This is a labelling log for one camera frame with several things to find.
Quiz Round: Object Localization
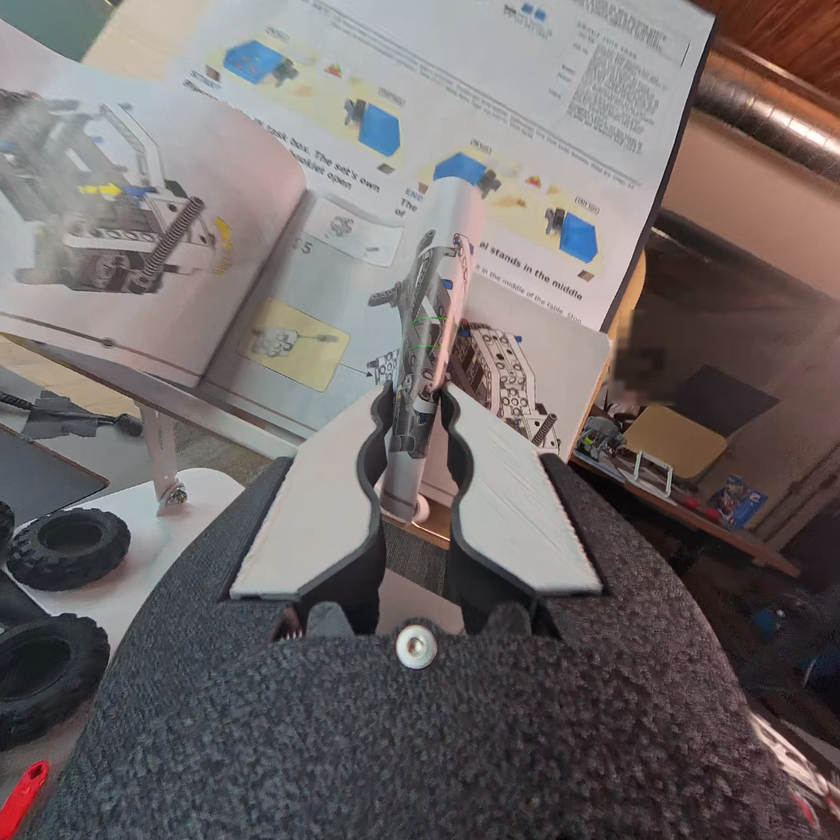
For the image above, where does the grey ventilation duct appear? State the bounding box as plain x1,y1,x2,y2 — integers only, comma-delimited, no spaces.
692,69,840,179

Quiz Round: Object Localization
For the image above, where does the black adapter cable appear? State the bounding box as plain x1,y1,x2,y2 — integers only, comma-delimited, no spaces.
0,389,144,439

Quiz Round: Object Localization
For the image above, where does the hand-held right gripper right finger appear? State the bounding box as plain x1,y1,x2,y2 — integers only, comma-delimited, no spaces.
438,382,603,598

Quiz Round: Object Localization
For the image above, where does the printed task instruction sheet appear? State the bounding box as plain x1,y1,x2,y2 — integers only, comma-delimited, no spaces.
85,0,718,329

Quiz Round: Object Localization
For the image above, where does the toy building instruction booklet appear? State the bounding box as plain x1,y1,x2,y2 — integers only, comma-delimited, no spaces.
0,20,614,526

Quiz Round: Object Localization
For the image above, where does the tan cardboard sheet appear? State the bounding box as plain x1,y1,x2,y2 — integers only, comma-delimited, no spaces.
622,404,729,481

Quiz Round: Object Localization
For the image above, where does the blue toy set box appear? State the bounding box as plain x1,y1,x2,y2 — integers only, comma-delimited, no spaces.
707,474,770,530

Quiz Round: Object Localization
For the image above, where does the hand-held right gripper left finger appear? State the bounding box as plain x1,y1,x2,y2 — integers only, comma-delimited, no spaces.
230,381,396,599

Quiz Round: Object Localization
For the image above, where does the grey toy model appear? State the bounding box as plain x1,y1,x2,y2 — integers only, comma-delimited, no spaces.
579,419,626,462

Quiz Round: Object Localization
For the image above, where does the white frame stand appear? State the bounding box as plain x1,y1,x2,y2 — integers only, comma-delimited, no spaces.
632,451,675,497

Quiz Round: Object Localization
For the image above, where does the grey desk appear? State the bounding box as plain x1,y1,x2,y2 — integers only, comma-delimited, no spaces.
0,420,473,840

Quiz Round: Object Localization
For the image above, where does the wooden edged work table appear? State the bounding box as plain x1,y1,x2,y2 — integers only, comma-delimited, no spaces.
570,451,803,580

